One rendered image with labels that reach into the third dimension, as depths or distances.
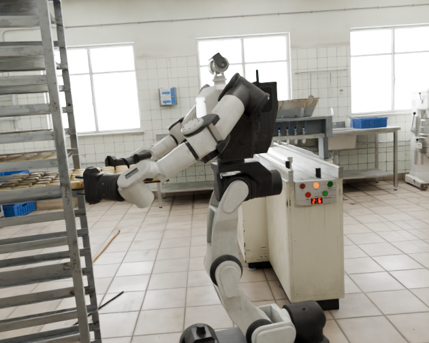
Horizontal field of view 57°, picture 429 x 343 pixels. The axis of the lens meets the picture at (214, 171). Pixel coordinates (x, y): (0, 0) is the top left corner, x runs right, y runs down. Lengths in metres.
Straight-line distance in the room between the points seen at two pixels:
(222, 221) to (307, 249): 0.95
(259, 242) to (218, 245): 1.48
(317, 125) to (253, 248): 1.07
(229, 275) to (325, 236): 0.95
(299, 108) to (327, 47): 3.41
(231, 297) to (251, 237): 1.43
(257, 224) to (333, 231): 0.79
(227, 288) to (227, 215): 0.30
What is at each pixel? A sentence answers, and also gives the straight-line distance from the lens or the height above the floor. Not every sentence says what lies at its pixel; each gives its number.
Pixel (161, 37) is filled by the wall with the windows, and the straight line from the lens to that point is 6.20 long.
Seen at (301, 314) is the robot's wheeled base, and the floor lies 0.34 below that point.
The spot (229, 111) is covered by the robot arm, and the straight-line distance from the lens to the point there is 1.30.
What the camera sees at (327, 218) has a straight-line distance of 2.46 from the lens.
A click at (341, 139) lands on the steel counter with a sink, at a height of 0.76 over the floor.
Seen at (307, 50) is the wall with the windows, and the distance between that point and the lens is 6.35.
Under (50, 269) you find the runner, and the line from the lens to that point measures 1.50.
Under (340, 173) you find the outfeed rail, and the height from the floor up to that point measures 0.87.
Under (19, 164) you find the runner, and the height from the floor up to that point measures 1.15.
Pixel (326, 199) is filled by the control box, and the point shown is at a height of 0.72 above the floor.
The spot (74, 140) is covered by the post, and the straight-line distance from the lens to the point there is 1.82.
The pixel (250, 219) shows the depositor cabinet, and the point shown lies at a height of 0.43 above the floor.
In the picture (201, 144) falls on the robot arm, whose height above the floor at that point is 1.18.
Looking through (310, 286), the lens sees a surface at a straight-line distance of 2.57.
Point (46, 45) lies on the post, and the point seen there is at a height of 1.51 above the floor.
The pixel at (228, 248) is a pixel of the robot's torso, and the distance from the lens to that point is 1.70.
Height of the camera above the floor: 1.28
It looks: 9 degrees down
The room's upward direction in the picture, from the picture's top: 4 degrees counter-clockwise
